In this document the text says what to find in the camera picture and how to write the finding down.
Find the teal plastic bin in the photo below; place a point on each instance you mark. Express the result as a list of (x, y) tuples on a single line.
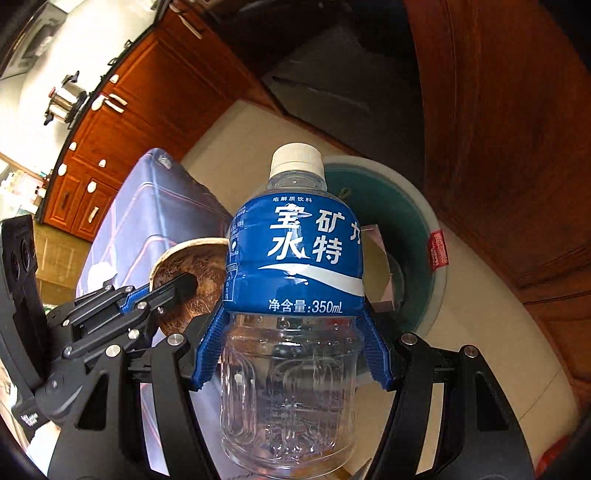
[(406, 221)]

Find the steel pressure cooker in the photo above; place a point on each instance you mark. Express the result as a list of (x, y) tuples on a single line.
[(64, 97)]

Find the brown coconut shell bowl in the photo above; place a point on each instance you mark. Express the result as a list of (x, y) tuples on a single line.
[(184, 258)]

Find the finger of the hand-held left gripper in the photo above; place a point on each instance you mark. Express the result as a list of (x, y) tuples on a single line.
[(115, 337), (178, 286)]

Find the brown wooden kitchen cabinets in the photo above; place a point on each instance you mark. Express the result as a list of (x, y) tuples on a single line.
[(138, 92)]

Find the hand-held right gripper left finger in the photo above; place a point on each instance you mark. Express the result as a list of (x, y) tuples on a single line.
[(210, 350)]

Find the pink snack box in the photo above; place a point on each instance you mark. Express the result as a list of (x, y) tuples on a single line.
[(383, 258)]

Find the blue checked tablecloth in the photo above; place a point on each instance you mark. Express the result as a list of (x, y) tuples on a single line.
[(152, 203)]

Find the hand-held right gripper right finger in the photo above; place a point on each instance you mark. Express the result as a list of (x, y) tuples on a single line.
[(376, 355)]

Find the black built-in oven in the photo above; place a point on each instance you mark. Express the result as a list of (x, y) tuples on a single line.
[(332, 83)]

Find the clear bottle with blue label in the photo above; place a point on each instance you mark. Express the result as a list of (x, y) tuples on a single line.
[(295, 258)]

